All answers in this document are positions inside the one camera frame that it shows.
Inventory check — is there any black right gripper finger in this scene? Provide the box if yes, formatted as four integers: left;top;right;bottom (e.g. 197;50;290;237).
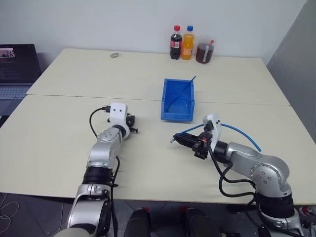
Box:
173;133;199;142
173;138;198;150

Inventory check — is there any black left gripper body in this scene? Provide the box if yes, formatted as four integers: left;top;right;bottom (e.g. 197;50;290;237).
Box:
125;114;137;130

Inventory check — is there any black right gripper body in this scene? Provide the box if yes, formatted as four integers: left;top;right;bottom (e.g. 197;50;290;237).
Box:
193;132;211;160

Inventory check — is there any long blue cable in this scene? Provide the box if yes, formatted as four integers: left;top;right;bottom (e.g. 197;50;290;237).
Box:
176;122;263;152

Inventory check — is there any blue plastic bin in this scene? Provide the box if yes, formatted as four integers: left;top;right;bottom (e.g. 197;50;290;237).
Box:
160;78;196;122

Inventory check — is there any blue stick in bin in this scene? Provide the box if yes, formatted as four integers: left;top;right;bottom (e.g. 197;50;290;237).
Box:
170;75;197;110

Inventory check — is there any dark rounded shape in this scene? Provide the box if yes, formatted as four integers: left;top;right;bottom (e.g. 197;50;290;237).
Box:
181;207;223;237
123;207;152;237

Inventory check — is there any clear jug brown liquid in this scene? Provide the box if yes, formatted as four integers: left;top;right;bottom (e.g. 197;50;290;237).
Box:
196;36;215;65

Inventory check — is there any cola bottle red cap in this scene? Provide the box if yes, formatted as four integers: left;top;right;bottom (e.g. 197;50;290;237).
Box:
169;24;183;61

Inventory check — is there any orange soda bottle blue cap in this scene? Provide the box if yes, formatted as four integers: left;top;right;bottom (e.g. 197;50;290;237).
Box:
181;25;195;61

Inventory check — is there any dark open laptop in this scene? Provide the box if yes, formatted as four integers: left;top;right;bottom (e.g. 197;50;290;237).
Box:
0;43;42;117

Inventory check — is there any red and white device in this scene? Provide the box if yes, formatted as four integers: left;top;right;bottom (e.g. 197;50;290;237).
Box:
298;205;316;218

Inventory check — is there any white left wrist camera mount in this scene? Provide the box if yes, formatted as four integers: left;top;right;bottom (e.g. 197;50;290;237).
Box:
110;102;128;127

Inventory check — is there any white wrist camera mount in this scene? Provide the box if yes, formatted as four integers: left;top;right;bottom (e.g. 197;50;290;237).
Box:
202;112;223;150
110;102;128;127

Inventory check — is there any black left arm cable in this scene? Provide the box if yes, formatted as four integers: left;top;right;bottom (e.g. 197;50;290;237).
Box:
89;106;121;237

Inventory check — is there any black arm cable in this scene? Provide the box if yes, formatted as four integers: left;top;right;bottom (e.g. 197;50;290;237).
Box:
206;138;260;206
89;106;121;237

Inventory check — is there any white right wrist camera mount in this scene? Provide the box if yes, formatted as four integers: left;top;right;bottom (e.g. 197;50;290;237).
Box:
202;112;223;150

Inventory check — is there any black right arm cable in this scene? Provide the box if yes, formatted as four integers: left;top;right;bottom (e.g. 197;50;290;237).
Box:
206;138;260;206

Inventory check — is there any thin white floor cable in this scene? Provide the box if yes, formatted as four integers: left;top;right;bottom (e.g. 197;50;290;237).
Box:
0;193;20;237

